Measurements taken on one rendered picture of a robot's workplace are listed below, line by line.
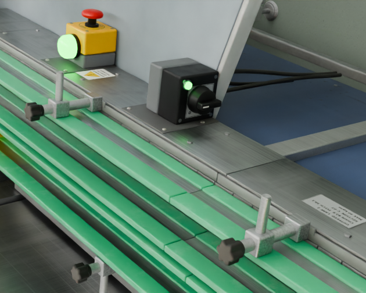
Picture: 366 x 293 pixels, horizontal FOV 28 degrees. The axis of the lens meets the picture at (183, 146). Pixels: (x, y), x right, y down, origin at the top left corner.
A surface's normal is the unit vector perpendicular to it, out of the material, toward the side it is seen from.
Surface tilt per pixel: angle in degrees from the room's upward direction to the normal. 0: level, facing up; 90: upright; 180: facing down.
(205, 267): 90
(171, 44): 0
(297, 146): 90
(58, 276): 90
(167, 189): 90
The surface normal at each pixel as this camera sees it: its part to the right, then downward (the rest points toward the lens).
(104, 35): 0.62, 0.37
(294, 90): 0.11, -0.91
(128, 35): -0.77, 0.18
